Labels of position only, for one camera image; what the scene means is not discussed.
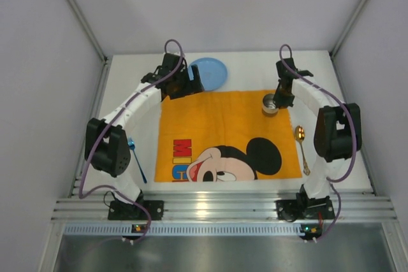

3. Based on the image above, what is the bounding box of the right aluminium frame post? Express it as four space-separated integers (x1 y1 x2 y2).
329 0 370 60

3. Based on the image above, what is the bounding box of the aluminium frame post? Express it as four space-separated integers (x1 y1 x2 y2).
329 0 370 60
65 0 108 62

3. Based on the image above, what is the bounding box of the gold ornate spoon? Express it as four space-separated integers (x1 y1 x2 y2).
293 125 311 176

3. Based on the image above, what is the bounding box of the small metal cup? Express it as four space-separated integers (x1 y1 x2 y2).
262 93 279 117

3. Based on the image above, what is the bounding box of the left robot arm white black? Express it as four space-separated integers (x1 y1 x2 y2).
79 53 204 207

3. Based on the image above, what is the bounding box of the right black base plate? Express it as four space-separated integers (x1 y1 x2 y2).
276 197 335 222

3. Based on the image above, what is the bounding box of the slotted grey cable duct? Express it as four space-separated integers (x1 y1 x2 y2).
64 223 319 237

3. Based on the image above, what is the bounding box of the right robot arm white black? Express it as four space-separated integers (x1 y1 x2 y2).
273 57 362 219

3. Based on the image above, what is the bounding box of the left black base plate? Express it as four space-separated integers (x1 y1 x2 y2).
108 200 164 221

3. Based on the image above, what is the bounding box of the aluminium mounting rail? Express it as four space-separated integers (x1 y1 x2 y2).
51 191 397 223

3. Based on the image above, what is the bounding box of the left aluminium frame post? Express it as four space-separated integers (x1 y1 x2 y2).
65 0 108 62

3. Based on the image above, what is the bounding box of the blue plastic plate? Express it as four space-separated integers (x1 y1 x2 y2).
188 57 228 91

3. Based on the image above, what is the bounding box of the blue metal fork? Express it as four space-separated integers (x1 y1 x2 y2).
127 138 147 184

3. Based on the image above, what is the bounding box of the orange cartoon mouse cloth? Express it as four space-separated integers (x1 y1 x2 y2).
155 90 302 183

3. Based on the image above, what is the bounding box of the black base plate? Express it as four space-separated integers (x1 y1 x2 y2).
276 197 335 222
108 200 164 221

